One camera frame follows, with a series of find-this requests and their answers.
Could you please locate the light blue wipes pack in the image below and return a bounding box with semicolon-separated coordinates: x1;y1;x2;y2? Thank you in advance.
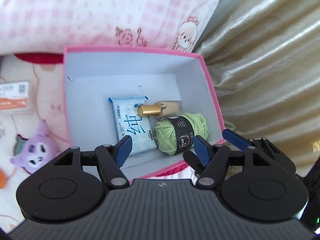
109;96;157;157

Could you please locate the green yarn ball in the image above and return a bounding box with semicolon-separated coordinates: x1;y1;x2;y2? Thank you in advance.
154;113;209;155

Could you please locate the gold foundation bottle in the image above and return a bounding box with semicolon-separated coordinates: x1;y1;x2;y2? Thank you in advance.
137;101;183;119

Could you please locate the purple Kuromi plush toy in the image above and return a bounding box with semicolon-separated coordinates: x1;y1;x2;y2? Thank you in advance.
10;119;60;174

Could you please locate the clear floss pick box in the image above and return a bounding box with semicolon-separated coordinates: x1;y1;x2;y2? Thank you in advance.
0;80;33;115

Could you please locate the orange makeup sponge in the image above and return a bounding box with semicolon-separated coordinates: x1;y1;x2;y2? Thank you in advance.
0;170;7;189

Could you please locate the pink cardboard box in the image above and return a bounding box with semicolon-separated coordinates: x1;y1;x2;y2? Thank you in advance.
64;46;225;179

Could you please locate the golden satin curtain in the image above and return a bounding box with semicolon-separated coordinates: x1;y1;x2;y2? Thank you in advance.
196;0;319;176

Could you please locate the pink checkered cartoon pillow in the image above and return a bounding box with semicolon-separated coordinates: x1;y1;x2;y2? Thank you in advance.
1;0;220;54

